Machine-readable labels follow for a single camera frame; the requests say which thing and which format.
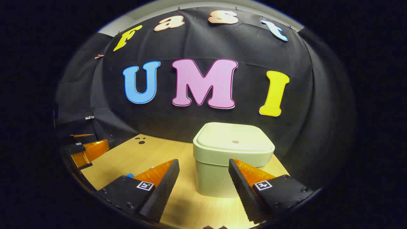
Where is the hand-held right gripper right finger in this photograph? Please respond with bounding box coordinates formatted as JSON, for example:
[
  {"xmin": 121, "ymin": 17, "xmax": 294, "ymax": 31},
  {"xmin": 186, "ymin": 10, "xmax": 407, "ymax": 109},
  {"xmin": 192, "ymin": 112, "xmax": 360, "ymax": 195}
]
[{"xmin": 228, "ymin": 158, "xmax": 315, "ymax": 224}]

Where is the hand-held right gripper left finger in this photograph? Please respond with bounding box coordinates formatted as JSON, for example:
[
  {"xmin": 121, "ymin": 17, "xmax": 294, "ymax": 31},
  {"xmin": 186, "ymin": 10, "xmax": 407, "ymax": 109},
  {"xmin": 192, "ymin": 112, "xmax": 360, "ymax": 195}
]
[{"xmin": 97, "ymin": 159, "xmax": 180, "ymax": 224}]

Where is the green desktop garbage bin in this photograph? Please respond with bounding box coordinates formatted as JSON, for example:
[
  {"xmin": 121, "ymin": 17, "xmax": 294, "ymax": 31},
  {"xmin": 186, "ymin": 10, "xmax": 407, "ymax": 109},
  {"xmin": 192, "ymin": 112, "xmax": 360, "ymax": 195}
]
[{"xmin": 193, "ymin": 122, "xmax": 275, "ymax": 198}]

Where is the wooden desktop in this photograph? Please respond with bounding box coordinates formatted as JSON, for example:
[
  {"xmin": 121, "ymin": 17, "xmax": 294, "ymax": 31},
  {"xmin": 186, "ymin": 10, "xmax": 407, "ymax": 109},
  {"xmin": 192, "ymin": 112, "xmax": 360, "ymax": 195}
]
[{"xmin": 80, "ymin": 134, "xmax": 290, "ymax": 229}]

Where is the black backdrop cloth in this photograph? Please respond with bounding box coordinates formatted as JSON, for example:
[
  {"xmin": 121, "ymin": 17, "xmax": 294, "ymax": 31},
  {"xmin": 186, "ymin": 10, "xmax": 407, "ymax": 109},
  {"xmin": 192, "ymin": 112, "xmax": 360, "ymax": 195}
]
[{"xmin": 54, "ymin": 6, "xmax": 356, "ymax": 191}]

